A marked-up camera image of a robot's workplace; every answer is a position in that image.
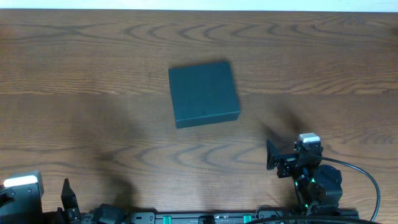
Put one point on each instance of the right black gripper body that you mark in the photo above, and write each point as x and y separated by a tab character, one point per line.
295	163

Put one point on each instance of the dark green flip-lid box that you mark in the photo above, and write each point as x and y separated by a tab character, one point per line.
203	94

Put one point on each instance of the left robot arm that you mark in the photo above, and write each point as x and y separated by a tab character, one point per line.
21	202

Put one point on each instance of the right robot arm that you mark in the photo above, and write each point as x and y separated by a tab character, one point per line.
317	187

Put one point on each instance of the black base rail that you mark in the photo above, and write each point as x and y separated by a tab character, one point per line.
111	214

